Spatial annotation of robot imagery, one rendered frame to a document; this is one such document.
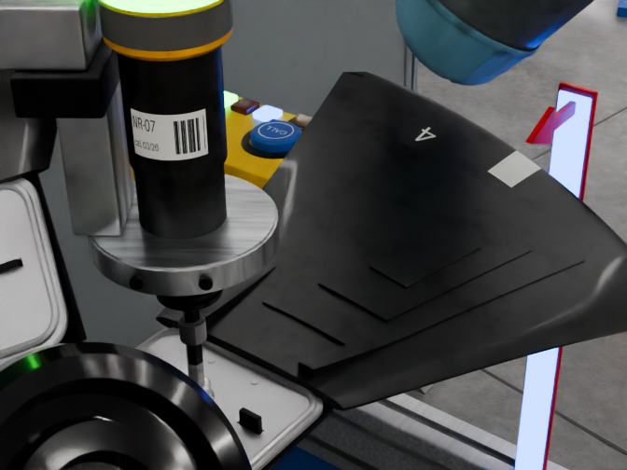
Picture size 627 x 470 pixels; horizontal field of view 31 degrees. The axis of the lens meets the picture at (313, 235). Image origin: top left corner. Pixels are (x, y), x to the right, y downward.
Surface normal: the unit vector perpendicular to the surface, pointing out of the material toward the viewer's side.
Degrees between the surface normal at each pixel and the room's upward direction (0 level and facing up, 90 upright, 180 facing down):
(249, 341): 1
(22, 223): 48
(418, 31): 85
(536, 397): 90
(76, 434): 56
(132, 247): 0
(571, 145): 90
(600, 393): 0
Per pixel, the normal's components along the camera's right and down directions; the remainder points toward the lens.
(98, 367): 0.61, -0.04
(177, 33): 0.29, 0.51
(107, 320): 0.80, 0.32
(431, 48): -0.57, 0.51
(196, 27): 0.53, 0.45
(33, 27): -0.04, 0.54
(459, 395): -0.01, -0.84
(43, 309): -0.21, -0.18
